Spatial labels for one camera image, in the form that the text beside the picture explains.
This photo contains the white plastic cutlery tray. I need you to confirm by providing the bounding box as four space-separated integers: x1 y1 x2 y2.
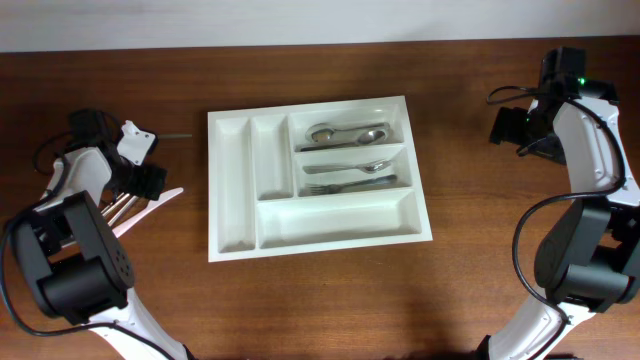
207 96 432 262

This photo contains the steel tablespoon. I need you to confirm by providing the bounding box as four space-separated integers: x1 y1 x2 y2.
300 130 387 152
305 122 392 144

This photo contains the black right camera cable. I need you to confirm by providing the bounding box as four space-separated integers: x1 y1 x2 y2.
485 84 629 360

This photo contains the small teaspoon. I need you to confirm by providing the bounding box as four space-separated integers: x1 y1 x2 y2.
157 133 192 139

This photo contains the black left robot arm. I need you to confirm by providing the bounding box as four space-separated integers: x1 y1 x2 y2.
1 109 193 359

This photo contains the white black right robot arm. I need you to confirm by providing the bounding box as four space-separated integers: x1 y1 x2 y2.
474 47 639 359

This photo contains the white plastic knife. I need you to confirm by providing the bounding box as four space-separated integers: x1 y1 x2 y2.
113 187 184 238

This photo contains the steel fork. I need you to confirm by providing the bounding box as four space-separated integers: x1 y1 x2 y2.
302 160 392 174
308 174 398 195

